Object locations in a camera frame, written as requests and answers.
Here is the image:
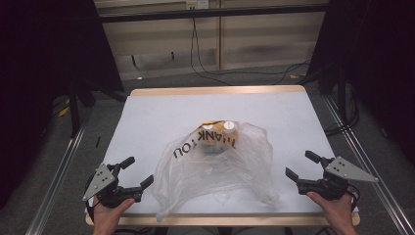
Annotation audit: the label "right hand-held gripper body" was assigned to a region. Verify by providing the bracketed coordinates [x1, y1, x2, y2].
[296, 156, 380, 201]

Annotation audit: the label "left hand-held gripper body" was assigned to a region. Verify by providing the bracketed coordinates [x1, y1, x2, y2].
[82, 163, 145, 209]

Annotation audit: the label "clear plastic bag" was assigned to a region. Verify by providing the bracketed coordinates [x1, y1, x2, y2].
[151, 119, 281, 223]

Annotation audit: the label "orange juice bottle white cap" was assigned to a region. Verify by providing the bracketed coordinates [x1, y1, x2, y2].
[197, 122, 219, 156]
[218, 120, 241, 155]

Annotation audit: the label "person's right hand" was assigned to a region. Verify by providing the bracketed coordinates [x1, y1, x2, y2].
[306, 191, 356, 229]

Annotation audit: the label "person's left hand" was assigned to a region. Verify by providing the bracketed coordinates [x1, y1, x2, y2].
[92, 196, 136, 231]

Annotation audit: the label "white table mat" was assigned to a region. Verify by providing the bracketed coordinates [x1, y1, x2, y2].
[85, 91, 360, 216]

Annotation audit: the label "black metal stand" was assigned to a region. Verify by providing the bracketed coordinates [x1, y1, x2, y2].
[67, 81, 96, 139]

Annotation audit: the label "wooden table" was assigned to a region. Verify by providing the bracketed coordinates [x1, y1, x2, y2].
[85, 85, 361, 227]

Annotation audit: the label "black curtain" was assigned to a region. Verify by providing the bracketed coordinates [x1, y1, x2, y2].
[305, 0, 415, 165]
[0, 0, 125, 211]

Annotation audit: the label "black horizontal bar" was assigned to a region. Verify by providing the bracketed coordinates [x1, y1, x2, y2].
[97, 4, 329, 24]

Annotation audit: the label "metal floor rail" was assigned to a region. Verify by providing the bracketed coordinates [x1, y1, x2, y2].
[322, 95, 415, 235]
[24, 107, 96, 235]

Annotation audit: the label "black floor cables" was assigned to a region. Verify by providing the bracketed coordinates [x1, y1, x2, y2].
[324, 83, 360, 137]

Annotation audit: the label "black wall cable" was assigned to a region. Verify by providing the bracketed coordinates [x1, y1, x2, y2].
[189, 18, 311, 87]

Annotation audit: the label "white wall socket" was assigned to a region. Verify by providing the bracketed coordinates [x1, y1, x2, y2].
[185, 0, 209, 10]

